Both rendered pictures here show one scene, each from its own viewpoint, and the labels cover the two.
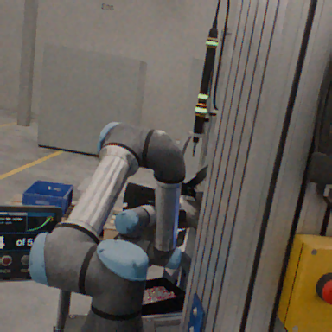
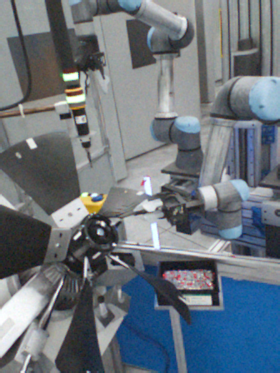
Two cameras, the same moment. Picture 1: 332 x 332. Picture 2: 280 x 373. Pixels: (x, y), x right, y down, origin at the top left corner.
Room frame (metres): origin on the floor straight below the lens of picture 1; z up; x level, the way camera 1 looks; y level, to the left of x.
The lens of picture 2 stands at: (2.27, 0.88, 1.70)
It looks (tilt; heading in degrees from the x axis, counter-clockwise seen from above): 24 degrees down; 234
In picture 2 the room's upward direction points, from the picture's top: 9 degrees counter-clockwise
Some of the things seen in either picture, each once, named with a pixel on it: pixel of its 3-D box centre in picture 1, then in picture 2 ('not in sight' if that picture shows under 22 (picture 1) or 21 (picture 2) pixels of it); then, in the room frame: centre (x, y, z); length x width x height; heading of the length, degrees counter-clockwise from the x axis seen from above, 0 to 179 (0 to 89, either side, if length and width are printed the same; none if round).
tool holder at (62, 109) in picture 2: (199, 124); (77, 121); (1.82, 0.03, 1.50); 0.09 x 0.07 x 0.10; 152
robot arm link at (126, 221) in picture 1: (131, 220); (228, 193); (1.43, 0.19, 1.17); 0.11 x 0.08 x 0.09; 154
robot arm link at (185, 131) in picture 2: not in sight; (187, 131); (1.05, -0.36, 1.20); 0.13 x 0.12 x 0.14; 97
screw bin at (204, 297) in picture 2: (152, 297); (187, 282); (1.56, 0.09, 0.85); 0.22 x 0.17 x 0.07; 133
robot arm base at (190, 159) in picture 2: not in sight; (189, 155); (1.05, -0.35, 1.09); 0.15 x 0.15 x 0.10
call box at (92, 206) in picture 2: not in sight; (91, 209); (1.63, -0.40, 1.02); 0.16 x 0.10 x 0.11; 117
